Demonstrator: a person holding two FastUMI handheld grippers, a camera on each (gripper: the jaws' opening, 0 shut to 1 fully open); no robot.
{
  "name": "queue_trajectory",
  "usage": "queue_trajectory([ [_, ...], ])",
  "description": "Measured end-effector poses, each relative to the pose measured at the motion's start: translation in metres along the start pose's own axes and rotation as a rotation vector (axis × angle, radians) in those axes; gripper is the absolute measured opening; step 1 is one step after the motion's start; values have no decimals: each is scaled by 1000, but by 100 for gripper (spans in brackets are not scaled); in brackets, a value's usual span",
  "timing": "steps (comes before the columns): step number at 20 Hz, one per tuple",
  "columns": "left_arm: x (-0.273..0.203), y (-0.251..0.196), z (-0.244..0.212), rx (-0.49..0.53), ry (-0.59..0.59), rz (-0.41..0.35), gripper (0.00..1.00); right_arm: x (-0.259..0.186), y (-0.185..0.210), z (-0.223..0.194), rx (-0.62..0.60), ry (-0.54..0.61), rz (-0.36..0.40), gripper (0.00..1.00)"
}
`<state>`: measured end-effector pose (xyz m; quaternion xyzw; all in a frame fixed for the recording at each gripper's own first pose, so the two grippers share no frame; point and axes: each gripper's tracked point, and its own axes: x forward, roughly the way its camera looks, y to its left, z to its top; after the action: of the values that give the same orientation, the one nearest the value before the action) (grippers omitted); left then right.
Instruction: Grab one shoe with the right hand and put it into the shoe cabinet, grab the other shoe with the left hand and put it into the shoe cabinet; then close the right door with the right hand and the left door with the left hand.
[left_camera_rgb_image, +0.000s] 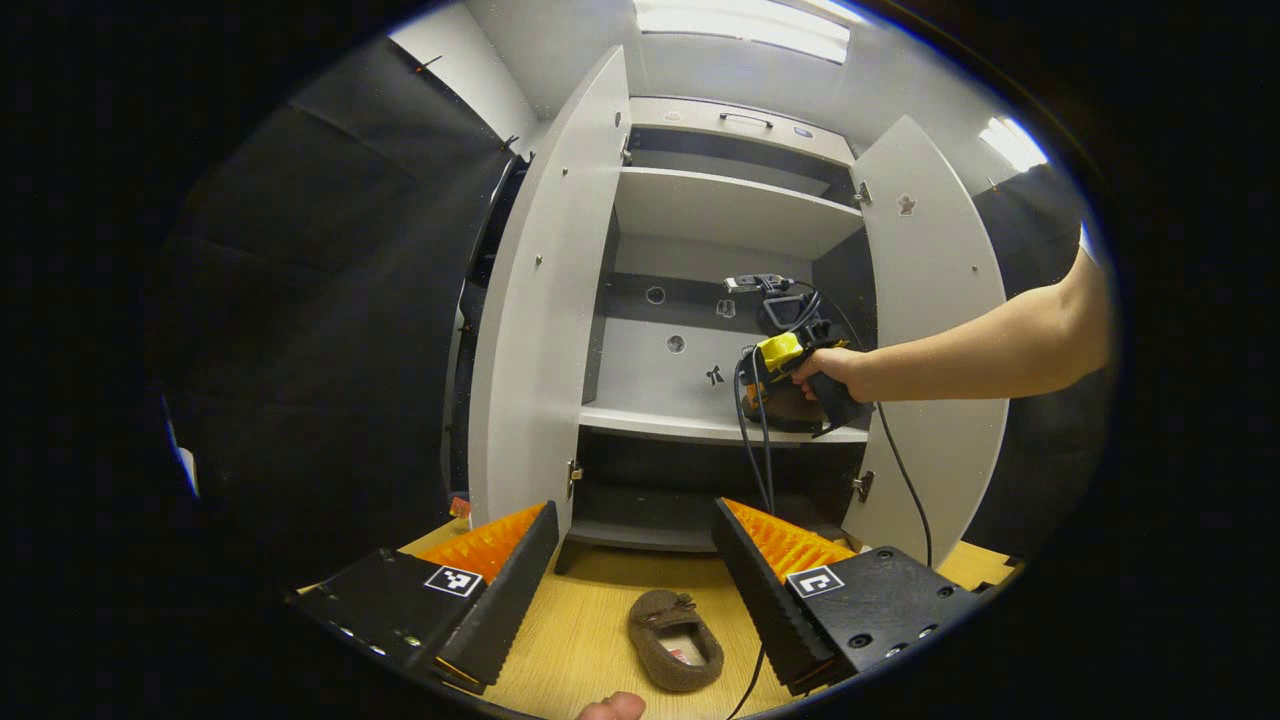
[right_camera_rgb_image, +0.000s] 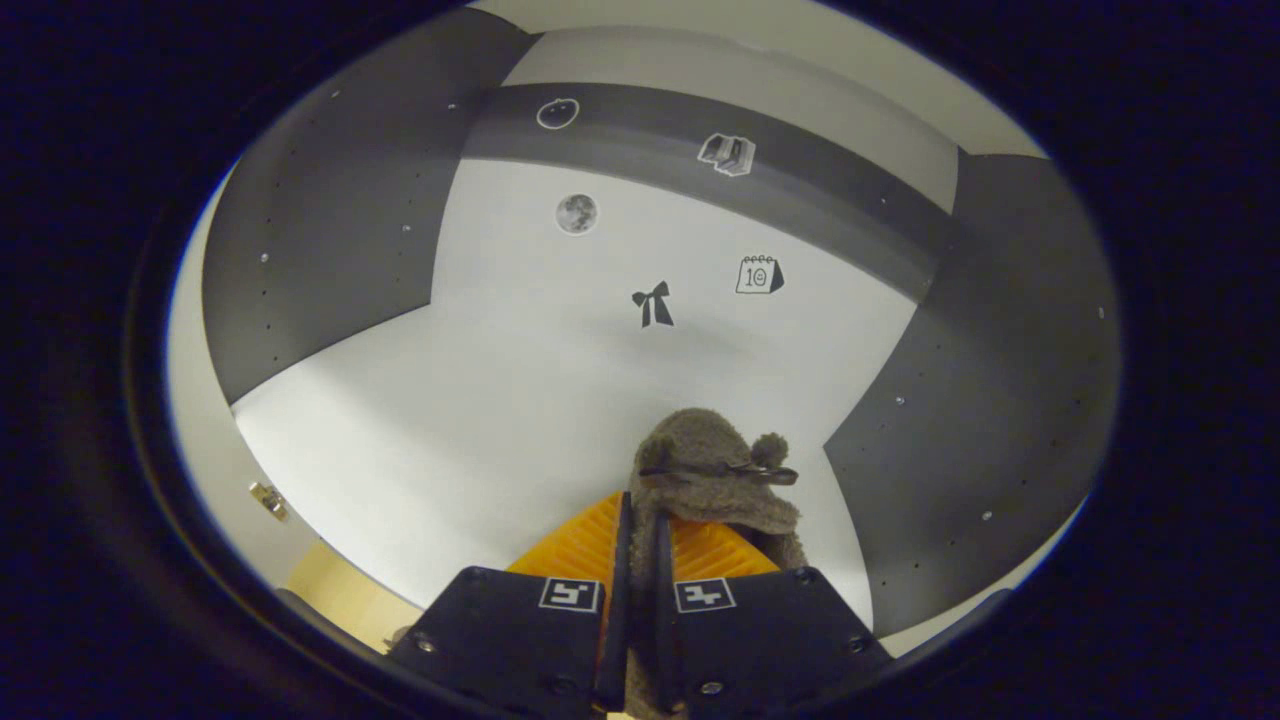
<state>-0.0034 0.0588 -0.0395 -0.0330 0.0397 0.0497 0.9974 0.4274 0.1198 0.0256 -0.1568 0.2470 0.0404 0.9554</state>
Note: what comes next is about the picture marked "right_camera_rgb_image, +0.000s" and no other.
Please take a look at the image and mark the white cabinet door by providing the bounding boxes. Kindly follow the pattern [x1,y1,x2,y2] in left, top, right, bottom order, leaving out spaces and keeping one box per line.
[165,165,331,601]

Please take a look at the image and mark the brown fuzzy shoe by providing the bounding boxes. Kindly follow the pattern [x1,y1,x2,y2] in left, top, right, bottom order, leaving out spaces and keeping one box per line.
[625,407,809,720]

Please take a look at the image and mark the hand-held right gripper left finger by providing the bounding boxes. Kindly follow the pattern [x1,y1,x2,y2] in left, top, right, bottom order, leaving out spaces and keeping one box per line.
[385,490,633,713]

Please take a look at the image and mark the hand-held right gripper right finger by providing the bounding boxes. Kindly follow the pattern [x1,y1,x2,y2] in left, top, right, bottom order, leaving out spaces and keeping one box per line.
[652,515,894,719]

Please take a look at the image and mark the grey white shoe cabinet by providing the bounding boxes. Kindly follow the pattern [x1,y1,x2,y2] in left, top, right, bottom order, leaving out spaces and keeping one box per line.
[165,0,1121,661]

